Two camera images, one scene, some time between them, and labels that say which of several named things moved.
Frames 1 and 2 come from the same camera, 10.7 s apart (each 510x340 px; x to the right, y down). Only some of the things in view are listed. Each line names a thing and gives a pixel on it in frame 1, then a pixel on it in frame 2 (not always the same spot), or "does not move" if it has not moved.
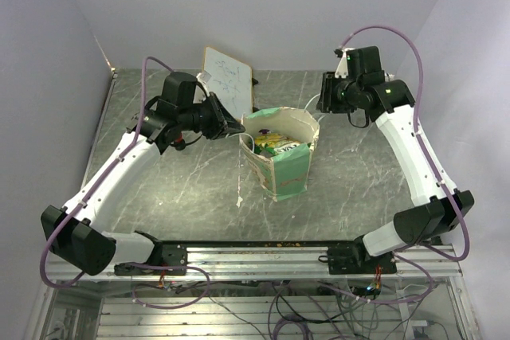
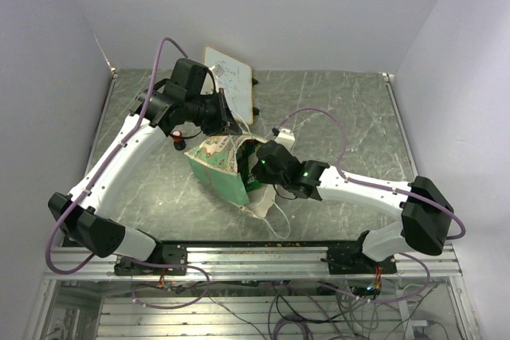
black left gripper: x=221 y=122 does not move
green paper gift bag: x=277 y=144 → x=215 y=162
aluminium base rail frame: x=289 y=259 does not move
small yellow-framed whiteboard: x=231 y=80 does not move
